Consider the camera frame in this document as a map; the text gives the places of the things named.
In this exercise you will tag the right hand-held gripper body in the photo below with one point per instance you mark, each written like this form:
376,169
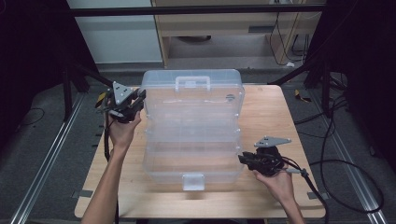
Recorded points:
269,158

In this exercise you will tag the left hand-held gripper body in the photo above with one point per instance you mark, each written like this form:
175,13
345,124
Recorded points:
121,96

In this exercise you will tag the clear plastic storage box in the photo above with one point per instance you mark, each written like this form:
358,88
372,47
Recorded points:
193,130

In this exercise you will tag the person's right hand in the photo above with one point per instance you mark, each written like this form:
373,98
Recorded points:
277,185

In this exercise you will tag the person's left hand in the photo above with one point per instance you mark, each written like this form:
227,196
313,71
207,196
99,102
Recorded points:
123,133

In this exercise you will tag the black metal stand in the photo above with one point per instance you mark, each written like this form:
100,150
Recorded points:
67,93
326,93

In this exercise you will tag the white cabinet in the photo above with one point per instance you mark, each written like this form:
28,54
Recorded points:
118,40

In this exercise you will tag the grey tape piece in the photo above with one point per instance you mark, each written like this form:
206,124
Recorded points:
323,196
82,193

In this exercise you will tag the yellow black striped floor tape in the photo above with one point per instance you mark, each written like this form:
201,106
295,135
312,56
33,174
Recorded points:
298,94

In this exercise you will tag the black horizontal metal bar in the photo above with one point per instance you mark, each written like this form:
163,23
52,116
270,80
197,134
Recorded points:
186,10

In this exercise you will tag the white plug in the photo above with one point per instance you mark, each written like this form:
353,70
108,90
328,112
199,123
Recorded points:
290,64

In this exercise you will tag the black curtain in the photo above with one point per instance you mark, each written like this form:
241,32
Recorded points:
367,62
28,62

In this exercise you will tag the wooden desk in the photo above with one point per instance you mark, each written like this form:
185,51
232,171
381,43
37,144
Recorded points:
218,26

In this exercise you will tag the aluminium floor rail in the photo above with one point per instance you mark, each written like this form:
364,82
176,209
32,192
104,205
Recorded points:
358,186
46,161

